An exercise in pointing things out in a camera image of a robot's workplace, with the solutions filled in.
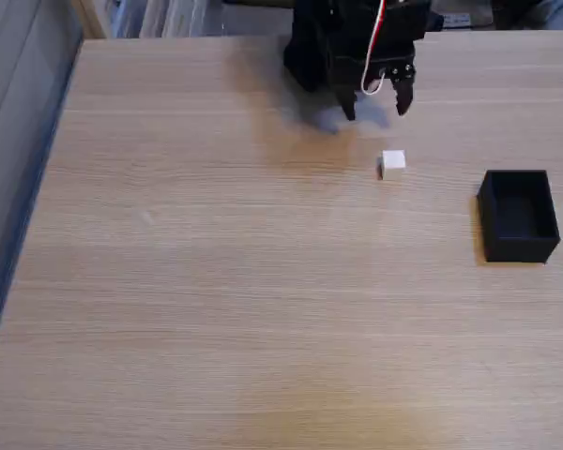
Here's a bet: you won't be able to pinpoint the pale hanging sheets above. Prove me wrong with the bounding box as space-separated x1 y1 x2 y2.
106 0 226 39

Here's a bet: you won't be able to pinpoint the white block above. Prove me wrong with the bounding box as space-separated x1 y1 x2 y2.
376 149 407 181

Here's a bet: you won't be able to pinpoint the white and red cable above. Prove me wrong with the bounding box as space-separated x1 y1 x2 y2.
358 0 391 97

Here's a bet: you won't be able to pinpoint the black open box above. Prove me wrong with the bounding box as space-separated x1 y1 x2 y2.
476 169 562 264

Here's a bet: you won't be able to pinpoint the light wooden frame post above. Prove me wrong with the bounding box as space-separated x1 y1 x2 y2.
70 0 110 40

